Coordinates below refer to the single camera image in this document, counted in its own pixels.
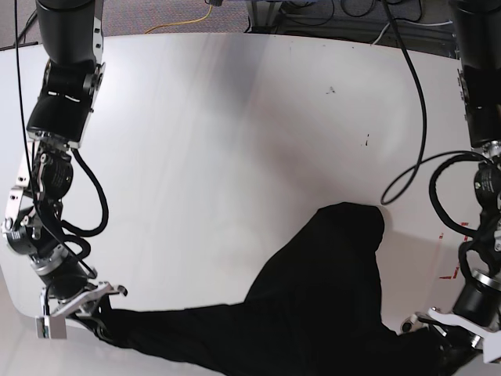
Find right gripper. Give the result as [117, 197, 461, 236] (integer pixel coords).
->
[37, 262, 128, 345]

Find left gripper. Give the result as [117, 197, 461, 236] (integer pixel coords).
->
[401, 276, 500, 364]

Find black t-shirt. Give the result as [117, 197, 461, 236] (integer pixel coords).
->
[76, 201, 486, 376]

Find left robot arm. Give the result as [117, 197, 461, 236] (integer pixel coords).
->
[417, 1, 500, 375]

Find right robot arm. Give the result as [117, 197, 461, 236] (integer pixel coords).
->
[1, 1, 127, 342]

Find red tape rectangle marking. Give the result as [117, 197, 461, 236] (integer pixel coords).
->
[436, 226, 472, 280]

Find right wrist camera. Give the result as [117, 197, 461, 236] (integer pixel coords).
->
[35, 316, 67, 339]

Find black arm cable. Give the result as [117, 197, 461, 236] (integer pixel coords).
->
[381, 0, 486, 205]

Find white cable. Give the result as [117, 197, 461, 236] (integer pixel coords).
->
[371, 17, 455, 46]

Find yellow cable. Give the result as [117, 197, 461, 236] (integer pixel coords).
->
[144, 3, 214, 35]

